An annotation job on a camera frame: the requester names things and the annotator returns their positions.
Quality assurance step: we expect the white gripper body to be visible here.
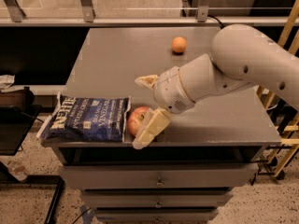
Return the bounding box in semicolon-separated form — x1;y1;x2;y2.
153;66;195;114

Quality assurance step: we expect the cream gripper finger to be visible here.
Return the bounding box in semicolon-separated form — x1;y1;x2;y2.
135;75;159;90
133;107;172;149

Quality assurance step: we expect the red apple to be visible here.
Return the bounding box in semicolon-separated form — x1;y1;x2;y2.
127;106;149;136

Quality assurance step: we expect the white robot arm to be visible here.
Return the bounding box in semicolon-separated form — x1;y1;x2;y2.
133;24;299;149

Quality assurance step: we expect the blue chip bag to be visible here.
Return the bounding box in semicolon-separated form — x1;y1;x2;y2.
36;93;131;142

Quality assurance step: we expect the orange fruit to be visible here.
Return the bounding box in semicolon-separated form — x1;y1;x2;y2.
171;36;187;53

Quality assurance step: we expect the grey drawer cabinet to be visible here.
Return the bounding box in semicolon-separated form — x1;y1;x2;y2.
43;27;279;224

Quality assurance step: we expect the black side table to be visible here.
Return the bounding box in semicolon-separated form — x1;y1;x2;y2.
0;87;41;156

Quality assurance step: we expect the metal railing with glass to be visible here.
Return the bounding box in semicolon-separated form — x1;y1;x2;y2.
0;0;299;27

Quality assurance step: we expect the black floor frame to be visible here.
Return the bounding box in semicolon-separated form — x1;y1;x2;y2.
0;162;64;224

